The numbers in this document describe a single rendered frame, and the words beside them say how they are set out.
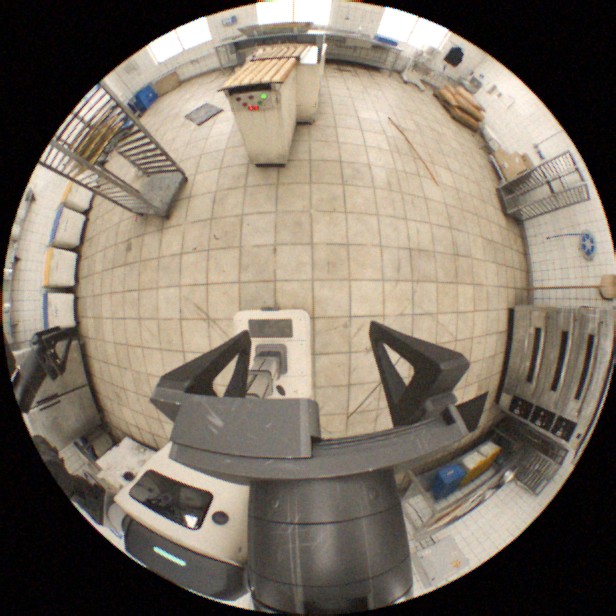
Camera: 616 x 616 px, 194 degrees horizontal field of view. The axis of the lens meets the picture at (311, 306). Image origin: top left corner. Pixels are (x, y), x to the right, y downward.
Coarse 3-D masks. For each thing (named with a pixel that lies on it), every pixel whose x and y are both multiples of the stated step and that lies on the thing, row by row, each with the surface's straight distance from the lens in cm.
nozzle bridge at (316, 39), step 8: (312, 32) 204; (320, 32) 208; (240, 40) 204; (248, 40) 212; (256, 40) 210; (264, 40) 208; (272, 40) 207; (304, 40) 203; (312, 40) 203; (320, 40) 193; (232, 48) 208; (240, 48) 215; (248, 48) 209; (256, 48) 207; (320, 48) 206; (240, 56) 220; (320, 56) 208; (240, 64) 223
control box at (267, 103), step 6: (270, 90) 138; (234, 96) 143; (240, 96) 142; (246, 96) 141; (258, 96) 139; (270, 96) 137; (234, 102) 145; (240, 102) 144; (246, 102) 143; (252, 102) 142; (264, 102) 140; (270, 102) 140; (240, 108) 147; (246, 108) 146; (252, 108) 145; (258, 108) 144; (264, 108) 143; (270, 108) 142
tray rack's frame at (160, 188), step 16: (128, 160) 244; (64, 176) 215; (112, 176) 236; (160, 176) 240; (176, 176) 219; (96, 192) 226; (144, 192) 246; (160, 192) 221; (128, 208) 246; (144, 208) 229; (160, 208) 207
